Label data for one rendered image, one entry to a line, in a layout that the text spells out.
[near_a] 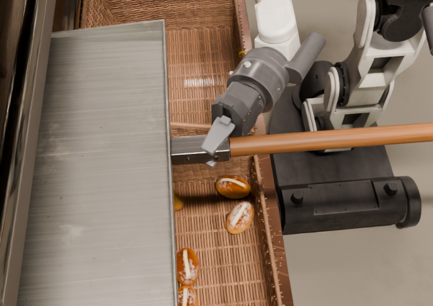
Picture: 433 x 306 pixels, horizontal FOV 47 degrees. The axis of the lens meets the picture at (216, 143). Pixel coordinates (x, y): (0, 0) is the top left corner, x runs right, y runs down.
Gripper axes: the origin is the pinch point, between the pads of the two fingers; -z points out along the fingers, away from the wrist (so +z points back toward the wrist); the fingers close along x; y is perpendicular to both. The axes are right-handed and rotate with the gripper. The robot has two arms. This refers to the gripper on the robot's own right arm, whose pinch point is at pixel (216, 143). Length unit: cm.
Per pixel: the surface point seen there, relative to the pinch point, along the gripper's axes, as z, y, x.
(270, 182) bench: 30, -1, 64
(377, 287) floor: 40, -47, 122
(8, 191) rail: -26.5, 8.2, -21.7
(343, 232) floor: 54, -27, 122
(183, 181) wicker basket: 17, 21, 63
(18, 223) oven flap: -28.3, 6.5, -19.3
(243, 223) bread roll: 13, -1, 58
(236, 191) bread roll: 20, 5, 58
